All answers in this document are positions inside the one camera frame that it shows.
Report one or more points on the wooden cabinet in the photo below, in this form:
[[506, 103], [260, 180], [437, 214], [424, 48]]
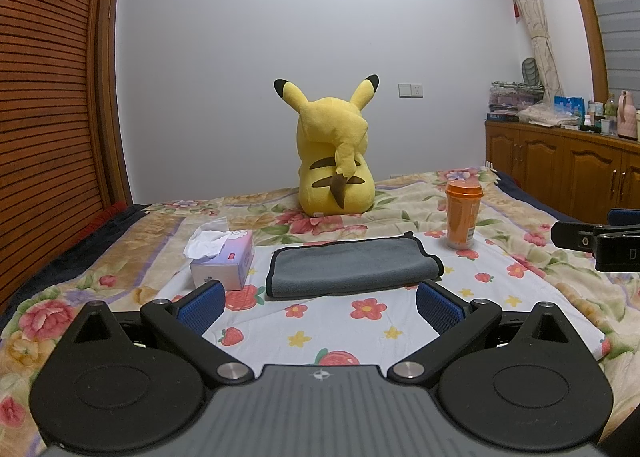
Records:
[[555, 162]]

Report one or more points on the white strawberry print cloth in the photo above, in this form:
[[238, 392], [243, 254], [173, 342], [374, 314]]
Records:
[[345, 332]]

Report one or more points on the purple and grey towel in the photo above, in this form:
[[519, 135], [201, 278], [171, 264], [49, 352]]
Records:
[[350, 264]]

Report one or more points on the white tissue box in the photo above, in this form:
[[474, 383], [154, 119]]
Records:
[[225, 269]]

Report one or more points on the floral quilt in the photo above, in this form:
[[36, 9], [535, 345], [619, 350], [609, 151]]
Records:
[[150, 237]]

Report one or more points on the wooden window frame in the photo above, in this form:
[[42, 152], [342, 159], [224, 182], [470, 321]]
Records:
[[587, 12]]

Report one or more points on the blue packet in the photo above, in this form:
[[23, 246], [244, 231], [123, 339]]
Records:
[[568, 106]]

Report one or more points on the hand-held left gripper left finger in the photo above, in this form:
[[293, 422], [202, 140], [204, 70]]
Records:
[[202, 306]]

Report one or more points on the beige crumpled cloth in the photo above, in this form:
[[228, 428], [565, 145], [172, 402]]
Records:
[[545, 114]]

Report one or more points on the grey window blind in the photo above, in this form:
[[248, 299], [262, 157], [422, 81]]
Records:
[[617, 2]]

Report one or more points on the orange cup with lid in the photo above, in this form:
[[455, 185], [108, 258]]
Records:
[[462, 219]]

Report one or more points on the pink thermos jug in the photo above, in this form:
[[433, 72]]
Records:
[[629, 117]]

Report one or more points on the red cloth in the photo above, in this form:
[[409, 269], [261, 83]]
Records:
[[111, 211]]

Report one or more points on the green bottle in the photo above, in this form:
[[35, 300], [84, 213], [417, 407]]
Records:
[[611, 106]]

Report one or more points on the white wall switch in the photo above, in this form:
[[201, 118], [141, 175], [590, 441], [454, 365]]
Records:
[[410, 90]]

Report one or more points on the wooden louvered wardrobe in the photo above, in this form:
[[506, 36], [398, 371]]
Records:
[[50, 102]]

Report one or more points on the stack of folded cloths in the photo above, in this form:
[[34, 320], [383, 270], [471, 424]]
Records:
[[514, 97]]

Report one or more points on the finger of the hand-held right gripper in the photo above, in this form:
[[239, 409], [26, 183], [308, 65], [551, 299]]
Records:
[[625, 218], [572, 235]]

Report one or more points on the grey-green hand fan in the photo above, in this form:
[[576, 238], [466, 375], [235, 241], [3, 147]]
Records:
[[531, 71]]

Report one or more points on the yellow plush toy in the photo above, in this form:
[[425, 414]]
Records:
[[332, 152]]

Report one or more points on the small red wall ornament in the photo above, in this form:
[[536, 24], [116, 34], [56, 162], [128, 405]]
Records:
[[516, 7]]

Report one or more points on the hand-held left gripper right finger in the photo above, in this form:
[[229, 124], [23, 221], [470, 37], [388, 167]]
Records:
[[440, 308]]

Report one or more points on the beige patterned curtain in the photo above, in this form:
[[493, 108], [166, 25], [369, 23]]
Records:
[[530, 2]]

